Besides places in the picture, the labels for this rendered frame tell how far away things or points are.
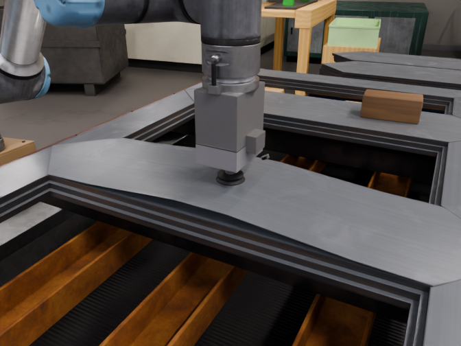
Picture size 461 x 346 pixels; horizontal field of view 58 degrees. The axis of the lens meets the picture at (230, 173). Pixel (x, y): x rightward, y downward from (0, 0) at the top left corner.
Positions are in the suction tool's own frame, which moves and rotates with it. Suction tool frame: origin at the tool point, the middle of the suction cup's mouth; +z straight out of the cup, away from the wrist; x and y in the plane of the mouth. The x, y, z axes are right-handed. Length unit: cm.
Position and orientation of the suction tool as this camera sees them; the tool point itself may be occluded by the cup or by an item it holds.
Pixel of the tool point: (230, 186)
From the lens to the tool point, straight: 61.5
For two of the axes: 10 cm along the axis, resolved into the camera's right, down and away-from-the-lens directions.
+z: 0.0, 9.0, 4.4
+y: 4.7, -3.9, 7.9
